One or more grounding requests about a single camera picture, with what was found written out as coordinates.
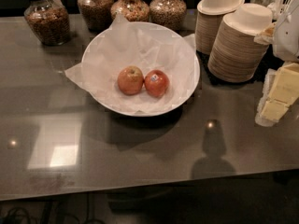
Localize far left cereal glass jar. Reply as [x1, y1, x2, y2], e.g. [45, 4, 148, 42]
[24, 0, 70, 46]

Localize rear stack paper bowls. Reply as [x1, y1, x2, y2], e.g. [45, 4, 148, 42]
[195, 0, 245, 55]

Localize front stack paper bowls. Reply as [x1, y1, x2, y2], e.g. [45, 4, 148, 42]
[207, 3, 272, 83]

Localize large white bowl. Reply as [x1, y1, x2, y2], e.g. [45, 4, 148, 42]
[80, 21, 201, 118]

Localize stack paper bowls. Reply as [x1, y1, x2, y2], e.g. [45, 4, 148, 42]
[195, 0, 245, 55]
[207, 3, 272, 83]

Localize red apple with sticker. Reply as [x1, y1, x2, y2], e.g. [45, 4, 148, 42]
[144, 70, 169, 98]

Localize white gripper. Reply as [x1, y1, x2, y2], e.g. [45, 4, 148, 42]
[254, 4, 299, 127]

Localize left red yellow apple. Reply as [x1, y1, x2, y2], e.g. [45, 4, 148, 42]
[117, 65, 144, 95]

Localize cereal glass jar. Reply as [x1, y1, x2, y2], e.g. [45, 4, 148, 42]
[24, 0, 70, 46]
[78, 0, 114, 31]
[149, 0, 187, 31]

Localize black cables under table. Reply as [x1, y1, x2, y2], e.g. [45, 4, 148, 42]
[0, 193, 107, 224]

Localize white paper liner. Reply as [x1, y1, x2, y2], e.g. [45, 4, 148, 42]
[64, 13, 198, 116]

